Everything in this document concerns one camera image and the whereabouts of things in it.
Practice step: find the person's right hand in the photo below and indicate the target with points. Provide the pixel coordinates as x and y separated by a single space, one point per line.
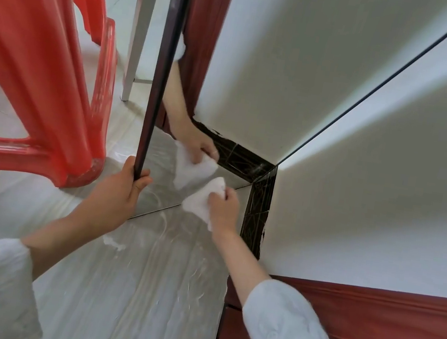
225 215

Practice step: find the person's right forearm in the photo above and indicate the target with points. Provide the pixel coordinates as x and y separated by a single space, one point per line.
286 336

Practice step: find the black-framed mirror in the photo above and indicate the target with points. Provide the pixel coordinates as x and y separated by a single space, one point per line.
286 59

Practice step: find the dark marble skirting board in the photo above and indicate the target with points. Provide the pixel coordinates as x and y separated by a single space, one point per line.
257 206

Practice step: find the white wiping cloth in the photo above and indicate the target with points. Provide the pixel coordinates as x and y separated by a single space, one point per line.
199 203

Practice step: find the person's left hand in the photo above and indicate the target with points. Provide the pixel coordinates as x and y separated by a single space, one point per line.
111 203

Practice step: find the red floral plastic stool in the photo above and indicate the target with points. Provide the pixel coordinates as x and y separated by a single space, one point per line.
29 42

